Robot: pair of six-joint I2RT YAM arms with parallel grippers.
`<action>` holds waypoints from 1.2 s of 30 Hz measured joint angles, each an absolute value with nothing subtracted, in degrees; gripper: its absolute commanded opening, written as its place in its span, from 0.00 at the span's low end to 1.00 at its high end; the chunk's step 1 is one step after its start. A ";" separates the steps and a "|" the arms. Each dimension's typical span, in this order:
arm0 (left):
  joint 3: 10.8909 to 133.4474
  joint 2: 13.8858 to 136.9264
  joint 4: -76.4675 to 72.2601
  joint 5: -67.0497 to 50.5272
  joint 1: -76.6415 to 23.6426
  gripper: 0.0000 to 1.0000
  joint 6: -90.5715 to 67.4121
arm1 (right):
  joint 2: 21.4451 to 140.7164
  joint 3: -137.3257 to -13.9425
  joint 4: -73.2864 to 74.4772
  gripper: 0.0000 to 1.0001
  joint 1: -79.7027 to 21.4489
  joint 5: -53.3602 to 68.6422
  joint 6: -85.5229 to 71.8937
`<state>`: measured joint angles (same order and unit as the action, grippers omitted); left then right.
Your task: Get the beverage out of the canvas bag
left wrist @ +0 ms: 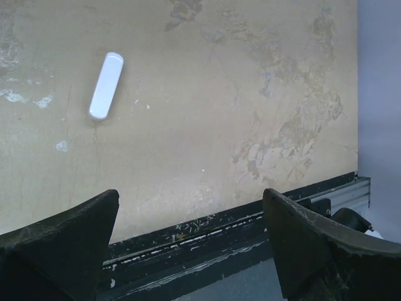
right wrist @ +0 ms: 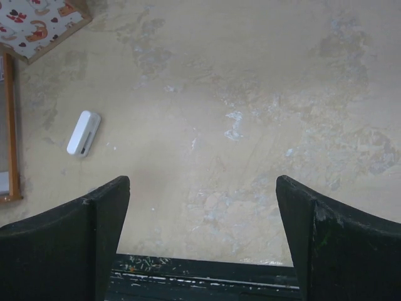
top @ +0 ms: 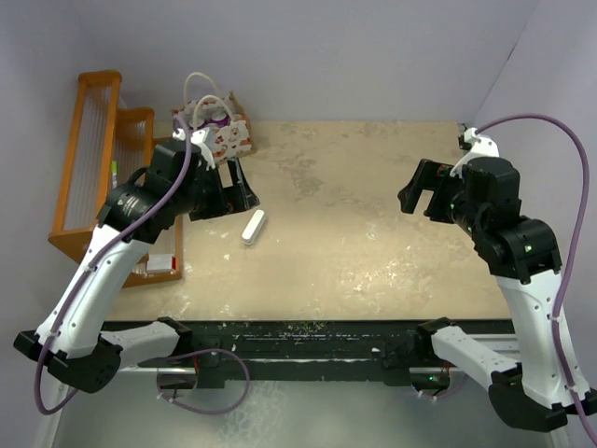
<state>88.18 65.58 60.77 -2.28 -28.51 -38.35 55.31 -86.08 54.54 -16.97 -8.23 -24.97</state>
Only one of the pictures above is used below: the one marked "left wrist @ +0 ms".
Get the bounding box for white oblong plastic case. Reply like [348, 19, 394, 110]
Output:
[88, 52, 124, 121]

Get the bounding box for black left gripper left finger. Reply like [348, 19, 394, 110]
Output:
[1, 189, 119, 300]

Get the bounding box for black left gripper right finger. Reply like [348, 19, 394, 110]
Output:
[263, 189, 400, 300]

